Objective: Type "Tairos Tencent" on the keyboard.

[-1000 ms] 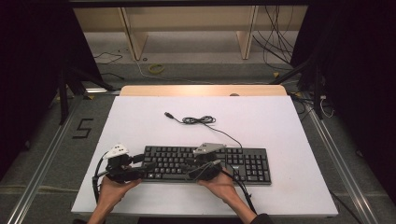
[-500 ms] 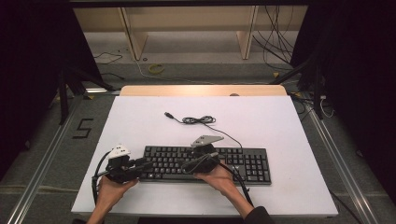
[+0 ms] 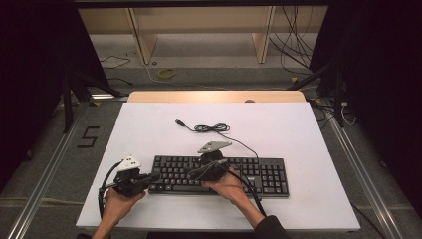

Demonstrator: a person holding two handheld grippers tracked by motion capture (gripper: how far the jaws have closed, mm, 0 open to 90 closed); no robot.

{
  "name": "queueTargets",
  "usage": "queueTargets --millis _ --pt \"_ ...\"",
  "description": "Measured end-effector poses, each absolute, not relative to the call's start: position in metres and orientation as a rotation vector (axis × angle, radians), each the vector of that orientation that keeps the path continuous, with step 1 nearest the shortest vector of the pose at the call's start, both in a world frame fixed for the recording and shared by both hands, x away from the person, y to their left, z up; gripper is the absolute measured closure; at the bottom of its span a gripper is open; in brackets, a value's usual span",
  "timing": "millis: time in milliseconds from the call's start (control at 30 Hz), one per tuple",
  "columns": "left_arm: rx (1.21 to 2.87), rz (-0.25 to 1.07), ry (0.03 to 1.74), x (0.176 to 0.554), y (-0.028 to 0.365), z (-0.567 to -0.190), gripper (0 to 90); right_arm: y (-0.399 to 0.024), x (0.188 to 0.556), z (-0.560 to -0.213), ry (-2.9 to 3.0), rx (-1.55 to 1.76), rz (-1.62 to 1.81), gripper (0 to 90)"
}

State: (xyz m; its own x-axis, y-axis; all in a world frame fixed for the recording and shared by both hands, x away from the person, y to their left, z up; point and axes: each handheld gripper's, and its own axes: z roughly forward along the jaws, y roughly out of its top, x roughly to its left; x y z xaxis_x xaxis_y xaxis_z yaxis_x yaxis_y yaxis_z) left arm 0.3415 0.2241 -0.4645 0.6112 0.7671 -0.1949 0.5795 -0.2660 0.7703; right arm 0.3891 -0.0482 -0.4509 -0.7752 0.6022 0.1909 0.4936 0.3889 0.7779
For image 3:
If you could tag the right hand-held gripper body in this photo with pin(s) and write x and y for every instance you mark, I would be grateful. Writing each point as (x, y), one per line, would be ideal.
(212, 156)

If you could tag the person's right hand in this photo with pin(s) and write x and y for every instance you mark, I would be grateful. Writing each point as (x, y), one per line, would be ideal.
(232, 189)

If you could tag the short aluminium bar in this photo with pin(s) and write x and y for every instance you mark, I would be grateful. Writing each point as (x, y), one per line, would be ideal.
(109, 97)

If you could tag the light wooden table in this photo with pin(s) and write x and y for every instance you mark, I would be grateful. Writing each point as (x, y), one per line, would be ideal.
(199, 97)

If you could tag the black computer keyboard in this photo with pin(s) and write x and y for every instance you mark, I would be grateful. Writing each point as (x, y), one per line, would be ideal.
(265, 179)

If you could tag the long aluminium floor rail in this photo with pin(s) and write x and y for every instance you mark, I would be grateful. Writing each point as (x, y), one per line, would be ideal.
(43, 186)
(365, 176)

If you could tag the black metal stand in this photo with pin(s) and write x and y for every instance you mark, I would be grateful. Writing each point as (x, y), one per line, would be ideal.
(338, 99)
(68, 106)

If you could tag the yellow tape roll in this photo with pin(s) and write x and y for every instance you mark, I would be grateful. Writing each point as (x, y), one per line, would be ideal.
(160, 73)

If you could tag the yellow floor tape piece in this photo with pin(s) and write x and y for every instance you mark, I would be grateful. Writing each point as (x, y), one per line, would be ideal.
(294, 79)
(95, 103)

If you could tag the person's left hand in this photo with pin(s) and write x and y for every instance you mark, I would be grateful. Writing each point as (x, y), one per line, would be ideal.
(119, 207)

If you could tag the small dark round object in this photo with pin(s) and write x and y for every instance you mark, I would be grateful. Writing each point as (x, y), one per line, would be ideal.
(249, 101)

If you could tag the light wooden shelf unit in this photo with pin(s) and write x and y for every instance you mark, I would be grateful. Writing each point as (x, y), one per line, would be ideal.
(199, 20)

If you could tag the dark curtain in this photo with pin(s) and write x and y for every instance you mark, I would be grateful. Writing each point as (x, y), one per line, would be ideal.
(30, 83)
(384, 83)

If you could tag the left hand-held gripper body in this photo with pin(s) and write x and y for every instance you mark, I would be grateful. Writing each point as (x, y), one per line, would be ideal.
(129, 184)

